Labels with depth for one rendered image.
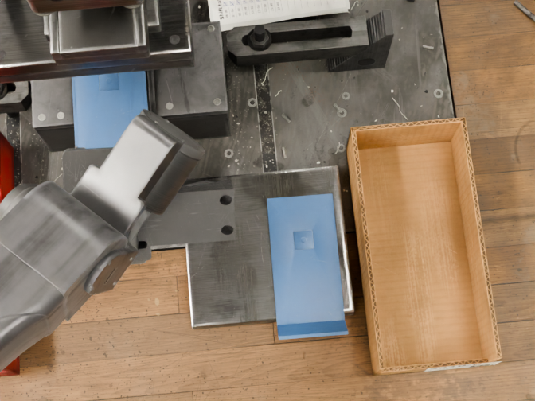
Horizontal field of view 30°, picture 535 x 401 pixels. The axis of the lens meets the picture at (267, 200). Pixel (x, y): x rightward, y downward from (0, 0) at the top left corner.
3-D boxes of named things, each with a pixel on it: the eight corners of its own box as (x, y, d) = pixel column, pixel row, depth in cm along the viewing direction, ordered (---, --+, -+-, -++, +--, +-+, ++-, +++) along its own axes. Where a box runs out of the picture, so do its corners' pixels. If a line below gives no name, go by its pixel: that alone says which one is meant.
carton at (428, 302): (372, 377, 105) (380, 370, 97) (345, 150, 111) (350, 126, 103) (493, 365, 105) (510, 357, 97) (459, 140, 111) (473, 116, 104)
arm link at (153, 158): (138, 98, 78) (78, 83, 67) (224, 161, 77) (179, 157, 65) (58, 217, 80) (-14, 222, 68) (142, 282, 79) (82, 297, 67)
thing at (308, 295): (278, 343, 103) (279, 339, 100) (267, 199, 107) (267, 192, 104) (345, 337, 103) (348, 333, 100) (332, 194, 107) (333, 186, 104)
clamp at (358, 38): (231, 83, 112) (227, 47, 103) (228, 55, 113) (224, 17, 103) (362, 72, 113) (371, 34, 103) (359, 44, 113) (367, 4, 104)
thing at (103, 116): (80, 182, 100) (76, 173, 97) (72, 41, 104) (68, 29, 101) (150, 177, 101) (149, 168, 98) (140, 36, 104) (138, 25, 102)
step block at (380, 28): (328, 72, 112) (333, 40, 104) (325, 48, 113) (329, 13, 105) (384, 68, 113) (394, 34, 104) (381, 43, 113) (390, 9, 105)
